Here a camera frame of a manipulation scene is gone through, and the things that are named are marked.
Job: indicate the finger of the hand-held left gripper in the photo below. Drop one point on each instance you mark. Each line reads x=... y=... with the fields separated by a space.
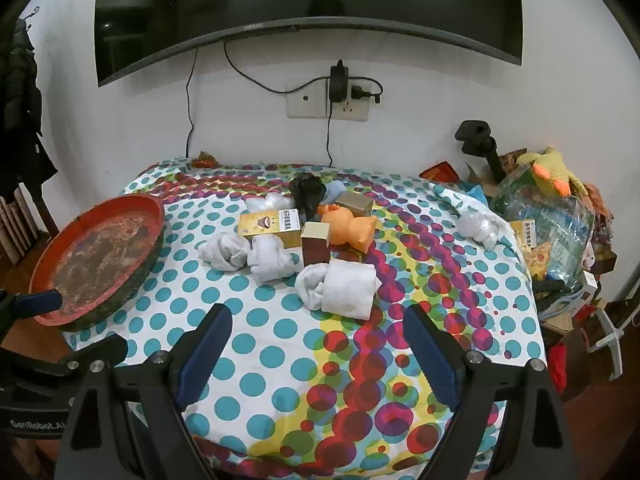
x=40 y=303
x=90 y=352

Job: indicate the orange rubber toy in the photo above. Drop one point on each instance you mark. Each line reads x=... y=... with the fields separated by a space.
x=350 y=230

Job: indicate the black plug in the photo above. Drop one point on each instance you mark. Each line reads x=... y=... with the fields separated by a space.
x=360 y=93

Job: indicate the crumpled white sock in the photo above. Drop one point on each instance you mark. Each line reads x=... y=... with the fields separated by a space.
x=477 y=227

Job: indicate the yellow plush toy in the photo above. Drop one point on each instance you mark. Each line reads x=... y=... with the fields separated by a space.
x=550 y=170

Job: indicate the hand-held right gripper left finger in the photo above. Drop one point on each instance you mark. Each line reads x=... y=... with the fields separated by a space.
x=202 y=360

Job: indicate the small yellow box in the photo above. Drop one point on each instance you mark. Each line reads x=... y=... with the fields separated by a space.
x=524 y=235

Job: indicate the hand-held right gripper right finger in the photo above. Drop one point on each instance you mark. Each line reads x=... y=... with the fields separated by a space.
x=432 y=360

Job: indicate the black jacket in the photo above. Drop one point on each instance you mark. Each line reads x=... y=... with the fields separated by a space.
x=20 y=100

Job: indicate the black camera stand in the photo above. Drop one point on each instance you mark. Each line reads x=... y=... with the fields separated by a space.
x=475 y=135

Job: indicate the yellow medicine box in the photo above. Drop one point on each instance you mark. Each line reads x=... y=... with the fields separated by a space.
x=267 y=227

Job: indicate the black power adapter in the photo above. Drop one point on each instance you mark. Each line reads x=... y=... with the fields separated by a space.
x=338 y=82

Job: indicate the red gold ornament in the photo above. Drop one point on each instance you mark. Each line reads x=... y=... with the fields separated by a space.
x=205 y=160

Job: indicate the polka dot tablecloth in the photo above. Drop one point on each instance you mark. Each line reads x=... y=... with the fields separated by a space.
x=250 y=360

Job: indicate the white plastic stand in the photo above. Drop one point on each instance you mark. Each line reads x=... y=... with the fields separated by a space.
x=607 y=340

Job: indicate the wooden chair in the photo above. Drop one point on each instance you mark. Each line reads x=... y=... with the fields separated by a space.
x=20 y=225

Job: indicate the red and gold box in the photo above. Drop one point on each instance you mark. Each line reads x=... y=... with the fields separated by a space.
x=315 y=247

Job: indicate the red round tray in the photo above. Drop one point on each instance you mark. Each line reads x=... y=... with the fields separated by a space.
x=100 y=260

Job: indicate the red packet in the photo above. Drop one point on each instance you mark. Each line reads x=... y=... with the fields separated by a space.
x=440 y=172

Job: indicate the clear plastic bag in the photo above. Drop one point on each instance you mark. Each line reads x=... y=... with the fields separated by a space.
x=560 y=230

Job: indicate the white wall socket plate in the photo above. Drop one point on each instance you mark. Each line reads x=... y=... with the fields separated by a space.
x=305 y=105

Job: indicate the blue cloth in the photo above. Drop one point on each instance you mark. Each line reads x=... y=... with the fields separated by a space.
x=334 y=191

